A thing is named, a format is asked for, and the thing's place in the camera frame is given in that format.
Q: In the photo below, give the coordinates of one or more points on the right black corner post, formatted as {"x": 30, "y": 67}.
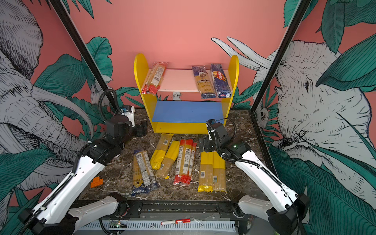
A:
{"x": 291, "y": 30}

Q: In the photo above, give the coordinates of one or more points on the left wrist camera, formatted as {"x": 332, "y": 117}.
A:
{"x": 128, "y": 111}

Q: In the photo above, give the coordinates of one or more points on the perforated metal rail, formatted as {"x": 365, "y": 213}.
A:
{"x": 155, "y": 225}

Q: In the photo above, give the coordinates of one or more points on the orange plastic block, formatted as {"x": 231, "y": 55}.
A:
{"x": 96, "y": 182}

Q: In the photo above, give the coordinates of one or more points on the red white marker pen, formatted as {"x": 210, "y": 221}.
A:
{"x": 180, "y": 221}

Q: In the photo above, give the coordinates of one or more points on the middle yellow pasta pack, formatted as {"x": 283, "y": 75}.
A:
{"x": 168, "y": 160}

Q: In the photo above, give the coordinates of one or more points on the dark-blue-top Arbella spaghetti pack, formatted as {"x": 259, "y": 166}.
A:
{"x": 203, "y": 82}

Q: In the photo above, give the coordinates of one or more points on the yellow pasta pack outer right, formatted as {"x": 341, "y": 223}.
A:
{"x": 219, "y": 173}

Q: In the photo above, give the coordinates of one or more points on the black corner post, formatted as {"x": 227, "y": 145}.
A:
{"x": 64, "y": 17}
{"x": 291, "y": 30}

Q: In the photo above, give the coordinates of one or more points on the clear blue-end spaghetti pack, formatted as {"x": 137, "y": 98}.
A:
{"x": 144, "y": 180}

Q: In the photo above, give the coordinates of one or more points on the blue Barilla spaghetti pack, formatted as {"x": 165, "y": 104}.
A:
{"x": 220, "y": 81}

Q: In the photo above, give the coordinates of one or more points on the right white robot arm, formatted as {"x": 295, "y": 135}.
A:
{"x": 285, "y": 209}

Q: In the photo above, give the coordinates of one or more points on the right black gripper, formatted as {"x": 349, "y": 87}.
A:
{"x": 206, "y": 141}

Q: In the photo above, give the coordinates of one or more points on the red spaghetti pack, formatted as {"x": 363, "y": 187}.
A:
{"x": 154, "y": 78}
{"x": 184, "y": 164}

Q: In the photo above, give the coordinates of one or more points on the black front frame beam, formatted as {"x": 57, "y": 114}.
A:
{"x": 225, "y": 209}

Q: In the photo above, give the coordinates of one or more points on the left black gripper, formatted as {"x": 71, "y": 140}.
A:
{"x": 142, "y": 129}

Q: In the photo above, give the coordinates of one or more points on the yellow shelf unit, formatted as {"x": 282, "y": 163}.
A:
{"x": 183, "y": 117}

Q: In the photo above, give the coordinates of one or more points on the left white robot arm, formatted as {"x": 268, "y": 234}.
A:
{"x": 55, "y": 215}

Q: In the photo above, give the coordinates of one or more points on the left black corner post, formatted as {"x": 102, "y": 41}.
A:
{"x": 64, "y": 17}

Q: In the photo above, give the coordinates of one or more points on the small green circuit board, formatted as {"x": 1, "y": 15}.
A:
{"x": 118, "y": 225}

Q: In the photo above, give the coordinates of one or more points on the upper-left yellow pasta pack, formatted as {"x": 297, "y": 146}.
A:
{"x": 160, "y": 151}

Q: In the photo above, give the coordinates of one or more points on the yellow pasta pack inner right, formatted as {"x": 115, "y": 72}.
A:
{"x": 206, "y": 172}

